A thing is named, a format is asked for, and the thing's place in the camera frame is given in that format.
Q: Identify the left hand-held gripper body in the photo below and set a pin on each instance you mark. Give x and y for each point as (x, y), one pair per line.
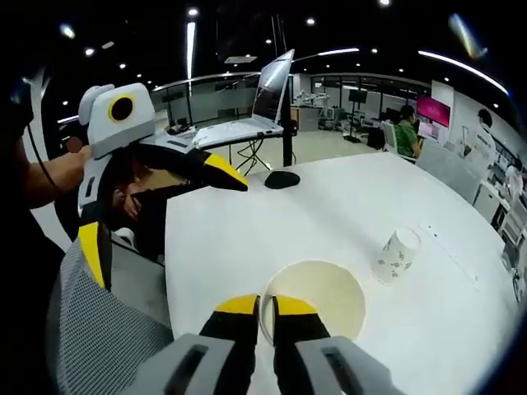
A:
(119, 123)

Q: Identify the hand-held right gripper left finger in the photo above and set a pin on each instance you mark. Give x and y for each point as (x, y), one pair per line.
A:
(226, 349)

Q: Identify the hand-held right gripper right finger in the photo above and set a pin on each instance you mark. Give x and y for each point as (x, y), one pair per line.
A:
(300, 349)

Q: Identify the green printed paper cup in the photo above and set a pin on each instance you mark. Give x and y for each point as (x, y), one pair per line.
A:
(397, 255)
(321, 288)

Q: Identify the white laptop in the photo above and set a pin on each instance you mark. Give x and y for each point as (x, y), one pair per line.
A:
(230, 131)

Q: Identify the person's dark clothed torso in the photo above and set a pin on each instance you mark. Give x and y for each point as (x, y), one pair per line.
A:
(20, 267)

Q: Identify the grey mesh office chair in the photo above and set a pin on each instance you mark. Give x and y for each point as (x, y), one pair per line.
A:
(103, 329)

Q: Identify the black computer mouse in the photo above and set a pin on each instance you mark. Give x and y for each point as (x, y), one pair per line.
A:
(282, 180)

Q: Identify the black laptop stand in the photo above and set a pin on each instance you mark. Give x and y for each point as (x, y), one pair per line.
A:
(288, 152)

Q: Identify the wooden cabinet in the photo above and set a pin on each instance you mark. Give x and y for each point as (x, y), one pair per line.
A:
(304, 119)

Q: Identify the white chair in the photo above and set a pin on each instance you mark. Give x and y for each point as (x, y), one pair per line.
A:
(391, 140)

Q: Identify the pink screen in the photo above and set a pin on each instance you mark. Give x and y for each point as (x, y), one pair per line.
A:
(432, 111)

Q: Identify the curved ceiling light strip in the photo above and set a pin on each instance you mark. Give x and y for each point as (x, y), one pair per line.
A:
(461, 66)

